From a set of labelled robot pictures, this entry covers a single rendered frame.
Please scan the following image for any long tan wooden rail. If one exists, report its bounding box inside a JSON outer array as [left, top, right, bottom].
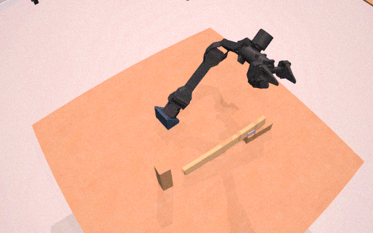
[[182, 115, 266, 176]]

